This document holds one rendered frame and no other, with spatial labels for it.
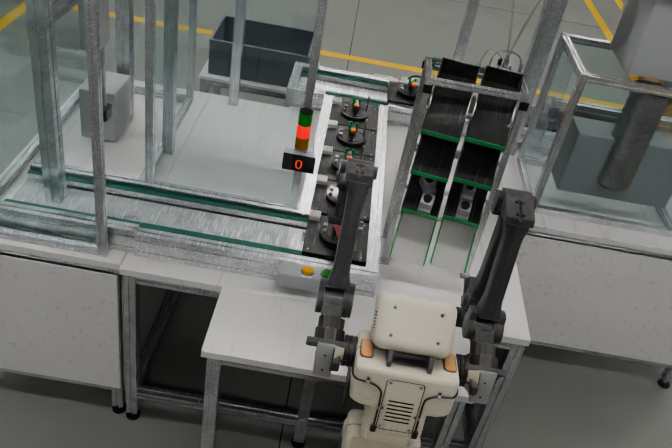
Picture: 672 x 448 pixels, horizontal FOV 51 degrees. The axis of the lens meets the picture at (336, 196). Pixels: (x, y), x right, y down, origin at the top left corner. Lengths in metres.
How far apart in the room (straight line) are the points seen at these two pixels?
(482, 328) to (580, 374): 1.95
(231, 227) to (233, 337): 0.52
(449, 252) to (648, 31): 1.19
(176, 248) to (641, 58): 1.97
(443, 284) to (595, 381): 1.41
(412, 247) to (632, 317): 1.45
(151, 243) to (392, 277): 0.91
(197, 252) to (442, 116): 1.00
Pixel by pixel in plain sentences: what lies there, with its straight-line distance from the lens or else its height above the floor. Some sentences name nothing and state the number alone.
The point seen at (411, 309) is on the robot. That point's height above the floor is 1.37.
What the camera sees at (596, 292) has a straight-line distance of 3.59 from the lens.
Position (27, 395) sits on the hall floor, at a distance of 3.43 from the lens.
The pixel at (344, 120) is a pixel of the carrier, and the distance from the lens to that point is 3.47.
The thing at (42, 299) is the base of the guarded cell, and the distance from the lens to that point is 2.93.
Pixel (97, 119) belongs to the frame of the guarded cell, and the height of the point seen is 1.43.
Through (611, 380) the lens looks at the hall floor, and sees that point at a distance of 4.03.
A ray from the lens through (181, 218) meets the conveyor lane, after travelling 2.79.
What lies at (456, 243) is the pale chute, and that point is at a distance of 2.66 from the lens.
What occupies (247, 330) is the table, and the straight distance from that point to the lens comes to 2.44.
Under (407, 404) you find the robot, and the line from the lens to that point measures 1.97.
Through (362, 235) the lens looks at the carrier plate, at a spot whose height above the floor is 0.97.
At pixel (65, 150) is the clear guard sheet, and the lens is 2.50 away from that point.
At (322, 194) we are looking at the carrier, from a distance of 2.91.
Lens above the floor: 2.63
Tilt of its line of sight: 35 degrees down
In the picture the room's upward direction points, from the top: 11 degrees clockwise
